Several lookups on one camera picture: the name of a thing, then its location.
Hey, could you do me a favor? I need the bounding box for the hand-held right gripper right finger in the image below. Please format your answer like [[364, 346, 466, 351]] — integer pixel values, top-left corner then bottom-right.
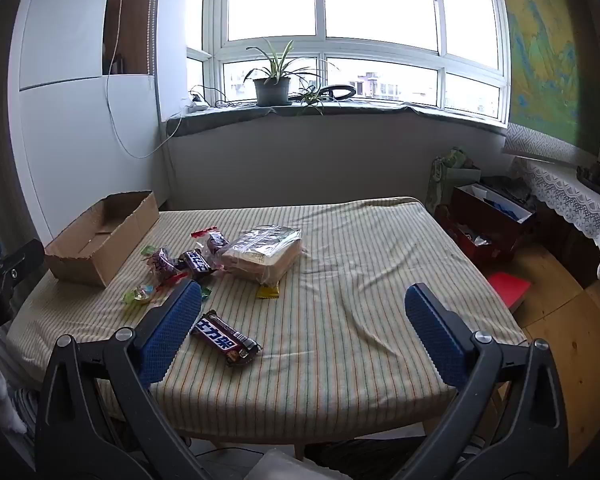
[[404, 282, 571, 480]]

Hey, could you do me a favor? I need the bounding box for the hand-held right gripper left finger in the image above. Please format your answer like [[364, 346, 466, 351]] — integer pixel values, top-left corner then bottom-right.
[[34, 279, 203, 480]]

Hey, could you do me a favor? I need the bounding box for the jelly cup with printed lid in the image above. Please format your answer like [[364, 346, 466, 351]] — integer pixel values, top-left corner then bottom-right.
[[124, 284, 161, 306]]

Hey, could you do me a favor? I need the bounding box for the dark chocolate bar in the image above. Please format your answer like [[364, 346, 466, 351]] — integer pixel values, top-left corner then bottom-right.
[[180, 249, 216, 278], [190, 310, 263, 367]]

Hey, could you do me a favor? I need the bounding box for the red-ended dark cake packet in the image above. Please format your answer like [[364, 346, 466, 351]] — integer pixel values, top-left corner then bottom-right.
[[147, 247, 188, 287], [191, 229, 230, 256]]

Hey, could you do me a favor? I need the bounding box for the brown cardboard box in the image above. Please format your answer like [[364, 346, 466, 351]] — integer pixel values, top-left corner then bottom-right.
[[44, 190, 161, 288]]

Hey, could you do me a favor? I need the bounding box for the bagged sliced bread loaf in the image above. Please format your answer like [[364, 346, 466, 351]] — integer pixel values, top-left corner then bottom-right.
[[221, 225, 303, 283]]

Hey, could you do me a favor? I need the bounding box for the red book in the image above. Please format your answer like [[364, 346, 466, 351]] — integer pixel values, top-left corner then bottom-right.
[[486, 271, 532, 311]]

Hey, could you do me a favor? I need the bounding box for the striped tablecloth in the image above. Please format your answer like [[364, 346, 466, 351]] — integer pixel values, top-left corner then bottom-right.
[[5, 196, 526, 448]]

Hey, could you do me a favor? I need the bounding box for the small red box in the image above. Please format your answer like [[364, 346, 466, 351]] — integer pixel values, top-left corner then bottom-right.
[[442, 217, 496, 266]]

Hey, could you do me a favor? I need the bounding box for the dark red storage box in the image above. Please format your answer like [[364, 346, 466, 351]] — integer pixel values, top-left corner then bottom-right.
[[450, 182, 537, 256]]

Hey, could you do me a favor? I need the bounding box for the white cabinet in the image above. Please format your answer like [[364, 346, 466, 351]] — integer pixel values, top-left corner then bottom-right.
[[7, 0, 171, 241]]

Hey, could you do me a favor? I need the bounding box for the green snack bag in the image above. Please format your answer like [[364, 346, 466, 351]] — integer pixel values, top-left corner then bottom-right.
[[425, 147, 483, 216]]

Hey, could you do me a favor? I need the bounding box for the white lace cloth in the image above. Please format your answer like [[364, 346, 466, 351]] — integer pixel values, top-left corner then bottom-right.
[[502, 122, 600, 281]]

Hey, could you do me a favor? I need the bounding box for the dark figurine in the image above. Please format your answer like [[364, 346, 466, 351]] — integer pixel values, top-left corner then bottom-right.
[[576, 161, 600, 198]]

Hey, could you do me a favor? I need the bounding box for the wooden shelf niche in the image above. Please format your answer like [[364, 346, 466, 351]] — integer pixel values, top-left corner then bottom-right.
[[102, 0, 156, 76]]

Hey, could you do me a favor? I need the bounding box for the black round device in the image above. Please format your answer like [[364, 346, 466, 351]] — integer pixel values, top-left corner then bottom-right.
[[325, 84, 357, 102]]

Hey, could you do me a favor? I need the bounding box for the potted plant in grey pot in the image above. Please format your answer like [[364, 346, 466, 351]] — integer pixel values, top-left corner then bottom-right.
[[245, 37, 341, 107]]

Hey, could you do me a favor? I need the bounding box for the small trailing plant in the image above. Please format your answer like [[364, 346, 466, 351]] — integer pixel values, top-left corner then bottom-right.
[[295, 82, 338, 116]]

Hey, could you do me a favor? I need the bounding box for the white framed window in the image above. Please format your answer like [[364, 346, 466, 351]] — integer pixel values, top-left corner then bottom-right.
[[187, 0, 511, 123]]

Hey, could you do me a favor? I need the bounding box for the white cable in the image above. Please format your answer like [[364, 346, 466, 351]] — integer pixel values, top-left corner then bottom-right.
[[105, 0, 191, 158]]

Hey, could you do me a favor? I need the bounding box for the wall map poster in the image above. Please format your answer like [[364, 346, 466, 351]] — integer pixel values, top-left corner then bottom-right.
[[495, 0, 581, 146]]

